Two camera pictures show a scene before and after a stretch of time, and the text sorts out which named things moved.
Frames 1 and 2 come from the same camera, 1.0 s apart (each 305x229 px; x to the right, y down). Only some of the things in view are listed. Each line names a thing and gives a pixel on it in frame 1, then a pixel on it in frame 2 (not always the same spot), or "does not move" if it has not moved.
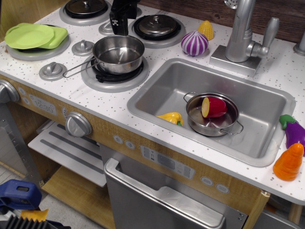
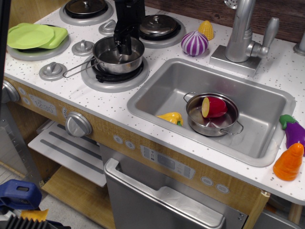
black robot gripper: x=121 y=11 -> x=130 y=13
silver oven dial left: x=9 y=93 does not move
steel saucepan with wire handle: x=116 y=54 does not move
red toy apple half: x=213 y=107 does not move
